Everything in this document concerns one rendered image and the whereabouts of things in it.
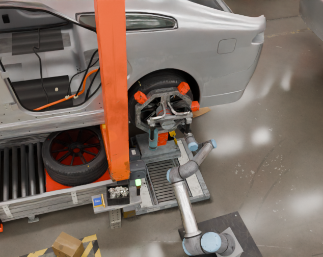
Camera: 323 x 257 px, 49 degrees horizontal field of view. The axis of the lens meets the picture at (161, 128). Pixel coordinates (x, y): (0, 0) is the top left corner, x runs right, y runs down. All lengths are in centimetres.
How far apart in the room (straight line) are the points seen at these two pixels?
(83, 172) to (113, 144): 65
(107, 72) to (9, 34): 255
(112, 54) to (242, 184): 233
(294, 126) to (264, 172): 93
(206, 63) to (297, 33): 363
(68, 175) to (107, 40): 161
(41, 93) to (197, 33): 169
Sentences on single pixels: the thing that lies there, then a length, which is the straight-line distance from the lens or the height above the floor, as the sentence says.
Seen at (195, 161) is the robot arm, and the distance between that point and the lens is 303.
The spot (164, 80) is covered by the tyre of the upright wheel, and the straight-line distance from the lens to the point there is 324.
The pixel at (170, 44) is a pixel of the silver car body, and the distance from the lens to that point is 301.
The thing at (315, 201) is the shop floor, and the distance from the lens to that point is 422.
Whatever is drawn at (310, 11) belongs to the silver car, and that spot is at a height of 101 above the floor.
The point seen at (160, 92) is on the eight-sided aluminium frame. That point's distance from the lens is 320.
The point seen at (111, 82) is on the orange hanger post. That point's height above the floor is 167.
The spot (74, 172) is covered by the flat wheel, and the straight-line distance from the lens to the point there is 341.
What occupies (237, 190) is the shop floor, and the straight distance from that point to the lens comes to 399.
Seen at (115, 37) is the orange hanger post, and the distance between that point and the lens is 223.
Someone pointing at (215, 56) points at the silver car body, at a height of 137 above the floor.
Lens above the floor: 322
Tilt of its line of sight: 47 degrees down
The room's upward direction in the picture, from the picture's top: 4 degrees clockwise
